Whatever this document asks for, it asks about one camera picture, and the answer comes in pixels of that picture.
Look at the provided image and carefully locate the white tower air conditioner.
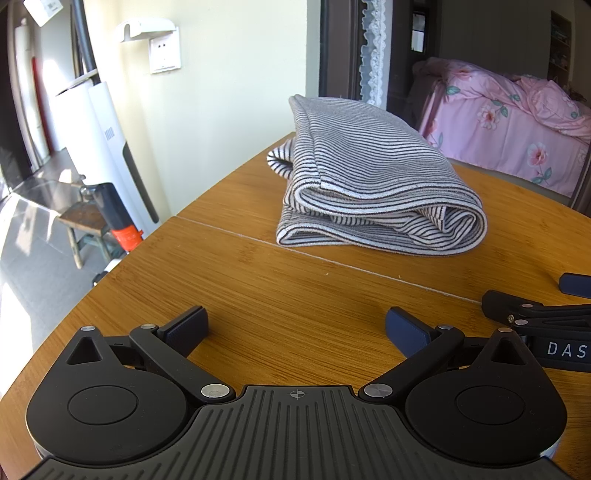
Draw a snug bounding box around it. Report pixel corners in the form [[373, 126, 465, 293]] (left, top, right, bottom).
[[54, 80, 161, 241]]

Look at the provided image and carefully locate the wooden stool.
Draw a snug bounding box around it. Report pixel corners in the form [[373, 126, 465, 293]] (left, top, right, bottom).
[[58, 198, 114, 270]]

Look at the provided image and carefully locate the white wall socket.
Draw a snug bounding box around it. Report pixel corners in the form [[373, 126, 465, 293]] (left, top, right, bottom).
[[148, 27, 182, 75]]

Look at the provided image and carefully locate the brown door frame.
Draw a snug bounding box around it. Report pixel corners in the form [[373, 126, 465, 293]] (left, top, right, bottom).
[[318, 0, 591, 211]]

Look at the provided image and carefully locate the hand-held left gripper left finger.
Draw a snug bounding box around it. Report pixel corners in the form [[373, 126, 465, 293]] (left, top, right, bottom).
[[66, 305, 236, 406]]

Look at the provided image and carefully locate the white lace curtain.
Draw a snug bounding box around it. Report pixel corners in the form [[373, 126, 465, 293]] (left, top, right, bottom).
[[359, 0, 387, 110]]

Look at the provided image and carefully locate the white wall box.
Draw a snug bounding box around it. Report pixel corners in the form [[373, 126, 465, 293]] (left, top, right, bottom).
[[23, 0, 64, 27]]

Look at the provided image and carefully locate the white socket cover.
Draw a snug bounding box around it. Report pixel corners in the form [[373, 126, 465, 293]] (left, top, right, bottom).
[[113, 17, 176, 44]]

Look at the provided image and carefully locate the black white striped garment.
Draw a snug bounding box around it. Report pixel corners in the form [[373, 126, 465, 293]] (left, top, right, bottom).
[[266, 94, 489, 255]]

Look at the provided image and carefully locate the white refrigerator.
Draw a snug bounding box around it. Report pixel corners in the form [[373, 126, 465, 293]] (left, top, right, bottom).
[[13, 22, 52, 160]]

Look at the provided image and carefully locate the pink floral blanket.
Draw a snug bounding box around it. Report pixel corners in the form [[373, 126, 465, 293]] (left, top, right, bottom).
[[413, 57, 591, 198]]

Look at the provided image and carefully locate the black and orange appliance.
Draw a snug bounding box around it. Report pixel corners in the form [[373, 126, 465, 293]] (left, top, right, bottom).
[[79, 181, 145, 254]]

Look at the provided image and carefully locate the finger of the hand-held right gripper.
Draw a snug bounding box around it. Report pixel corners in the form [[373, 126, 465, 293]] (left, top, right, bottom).
[[558, 272, 591, 299], [481, 289, 591, 334]]

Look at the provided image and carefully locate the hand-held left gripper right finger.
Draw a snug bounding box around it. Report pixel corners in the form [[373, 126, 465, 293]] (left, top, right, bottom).
[[358, 307, 528, 406]]

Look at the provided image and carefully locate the black pipe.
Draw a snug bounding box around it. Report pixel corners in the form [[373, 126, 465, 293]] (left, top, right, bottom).
[[70, 0, 101, 88]]

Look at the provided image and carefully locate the wooden bookshelf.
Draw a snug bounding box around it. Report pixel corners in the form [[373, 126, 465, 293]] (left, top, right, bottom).
[[547, 11, 573, 86]]

